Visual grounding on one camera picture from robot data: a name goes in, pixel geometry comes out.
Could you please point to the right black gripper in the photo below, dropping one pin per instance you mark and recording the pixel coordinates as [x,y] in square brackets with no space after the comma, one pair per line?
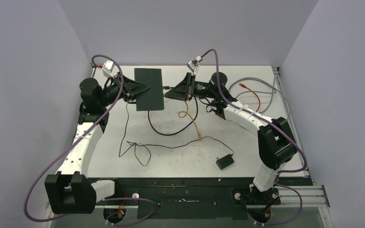
[185,90]

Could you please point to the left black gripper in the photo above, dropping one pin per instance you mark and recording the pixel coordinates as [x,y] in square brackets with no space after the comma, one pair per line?
[130,88]

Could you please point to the black network switch box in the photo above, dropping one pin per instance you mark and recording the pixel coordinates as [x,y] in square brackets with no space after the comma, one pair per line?
[150,99]

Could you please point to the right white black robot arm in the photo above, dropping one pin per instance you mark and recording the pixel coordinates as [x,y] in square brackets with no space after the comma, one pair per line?
[275,138]

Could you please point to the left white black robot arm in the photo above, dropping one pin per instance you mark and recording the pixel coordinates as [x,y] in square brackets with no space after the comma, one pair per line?
[69,190]

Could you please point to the black power adapter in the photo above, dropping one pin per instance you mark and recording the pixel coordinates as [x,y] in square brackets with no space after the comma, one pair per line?
[224,162]

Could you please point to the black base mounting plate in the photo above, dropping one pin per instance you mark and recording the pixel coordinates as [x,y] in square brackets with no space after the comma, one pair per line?
[200,212]

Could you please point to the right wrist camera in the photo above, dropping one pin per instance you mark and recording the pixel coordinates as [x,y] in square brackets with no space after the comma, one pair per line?
[193,65]

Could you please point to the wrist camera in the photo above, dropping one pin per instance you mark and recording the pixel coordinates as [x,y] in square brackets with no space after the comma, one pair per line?
[107,69]
[193,65]

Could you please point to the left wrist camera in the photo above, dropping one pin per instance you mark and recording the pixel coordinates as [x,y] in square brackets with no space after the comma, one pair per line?
[107,69]

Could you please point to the aluminium front rail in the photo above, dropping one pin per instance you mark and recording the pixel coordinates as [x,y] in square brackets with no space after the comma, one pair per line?
[302,196]

